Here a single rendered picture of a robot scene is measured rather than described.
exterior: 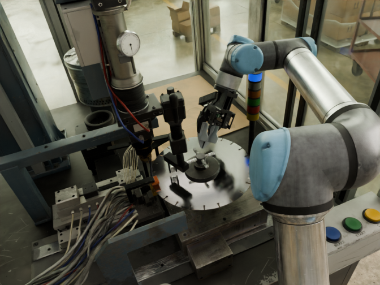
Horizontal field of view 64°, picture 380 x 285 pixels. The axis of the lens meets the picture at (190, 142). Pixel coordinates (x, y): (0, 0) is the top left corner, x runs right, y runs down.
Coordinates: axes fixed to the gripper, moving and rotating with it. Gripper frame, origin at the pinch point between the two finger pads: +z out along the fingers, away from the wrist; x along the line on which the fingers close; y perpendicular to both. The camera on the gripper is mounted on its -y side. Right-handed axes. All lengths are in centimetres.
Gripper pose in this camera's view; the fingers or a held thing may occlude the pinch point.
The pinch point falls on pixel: (202, 143)
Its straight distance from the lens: 100.8
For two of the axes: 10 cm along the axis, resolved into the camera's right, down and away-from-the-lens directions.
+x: 8.8, 1.6, 4.4
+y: 3.5, 3.9, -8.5
